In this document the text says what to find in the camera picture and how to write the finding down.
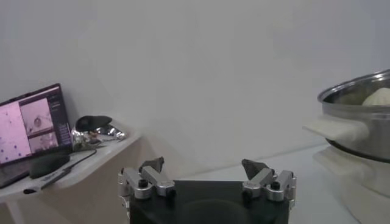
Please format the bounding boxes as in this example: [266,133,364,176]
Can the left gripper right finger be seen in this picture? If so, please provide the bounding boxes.
[240,158,297,203]

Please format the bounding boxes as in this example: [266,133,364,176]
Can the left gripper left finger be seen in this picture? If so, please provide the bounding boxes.
[117,156,177,201]

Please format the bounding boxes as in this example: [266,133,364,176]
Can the white steamed baozi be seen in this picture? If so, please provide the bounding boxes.
[361,87,390,107]

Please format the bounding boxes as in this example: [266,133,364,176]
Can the stainless steel steamer pot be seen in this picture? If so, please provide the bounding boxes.
[303,69,390,164]

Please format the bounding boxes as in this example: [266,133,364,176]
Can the white side desk with mouse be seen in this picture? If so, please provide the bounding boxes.
[0,133,143,224]

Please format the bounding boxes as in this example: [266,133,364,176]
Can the white electric cooker base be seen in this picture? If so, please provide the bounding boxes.
[313,145,390,224]

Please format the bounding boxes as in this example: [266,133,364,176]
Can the black laptop with pink screen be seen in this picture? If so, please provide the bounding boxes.
[0,83,73,189]

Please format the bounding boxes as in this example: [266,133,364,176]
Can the thin black desk cable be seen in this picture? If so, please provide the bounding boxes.
[68,149,98,171]

